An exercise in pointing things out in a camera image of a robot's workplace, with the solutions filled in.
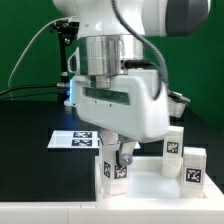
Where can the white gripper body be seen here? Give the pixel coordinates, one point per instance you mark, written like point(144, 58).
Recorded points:
point(136, 105)

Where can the white square table top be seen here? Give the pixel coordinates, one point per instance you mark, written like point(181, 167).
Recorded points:
point(147, 184)

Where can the white sheet with tags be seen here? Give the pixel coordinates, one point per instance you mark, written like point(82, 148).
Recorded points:
point(74, 140)

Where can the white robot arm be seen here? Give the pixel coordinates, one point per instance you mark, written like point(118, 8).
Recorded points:
point(112, 35)

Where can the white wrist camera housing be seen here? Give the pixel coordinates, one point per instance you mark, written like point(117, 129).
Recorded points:
point(177, 103)

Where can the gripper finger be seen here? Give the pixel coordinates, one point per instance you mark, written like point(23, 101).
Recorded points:
point(125, 152)
point(108, 137)

